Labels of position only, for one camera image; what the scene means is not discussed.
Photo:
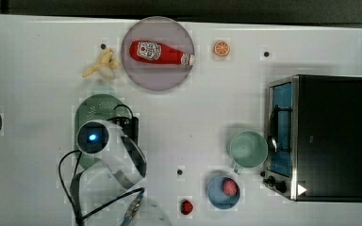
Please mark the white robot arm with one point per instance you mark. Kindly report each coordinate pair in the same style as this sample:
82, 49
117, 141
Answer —
108, 192

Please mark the red ketchup bottle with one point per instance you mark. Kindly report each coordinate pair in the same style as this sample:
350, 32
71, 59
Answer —
153, 52

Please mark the green plastic strainer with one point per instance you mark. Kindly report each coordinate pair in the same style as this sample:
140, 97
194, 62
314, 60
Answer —
94, 109

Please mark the orange slice toy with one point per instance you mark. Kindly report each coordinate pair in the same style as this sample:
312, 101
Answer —
221, 48

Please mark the peeled toy banana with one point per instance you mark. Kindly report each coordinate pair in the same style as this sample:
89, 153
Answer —
105, 65

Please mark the black toaster oven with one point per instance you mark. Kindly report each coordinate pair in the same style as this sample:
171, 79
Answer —
314, 134

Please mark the purple round plate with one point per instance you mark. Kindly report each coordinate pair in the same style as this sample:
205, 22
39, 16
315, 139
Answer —
155, 76

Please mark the blue plastic cup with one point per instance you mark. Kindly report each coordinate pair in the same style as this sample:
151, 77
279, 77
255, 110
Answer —
216, 196

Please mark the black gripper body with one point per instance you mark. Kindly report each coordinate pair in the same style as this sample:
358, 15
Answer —
130, 126

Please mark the green plastic mug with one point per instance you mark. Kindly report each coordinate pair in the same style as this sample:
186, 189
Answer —
247, 149

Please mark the red toy strawberry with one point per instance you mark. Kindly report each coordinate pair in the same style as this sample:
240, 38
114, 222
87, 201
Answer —
186, 207

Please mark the pink toy in cup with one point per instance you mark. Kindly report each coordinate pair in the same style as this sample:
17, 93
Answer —
229, 187

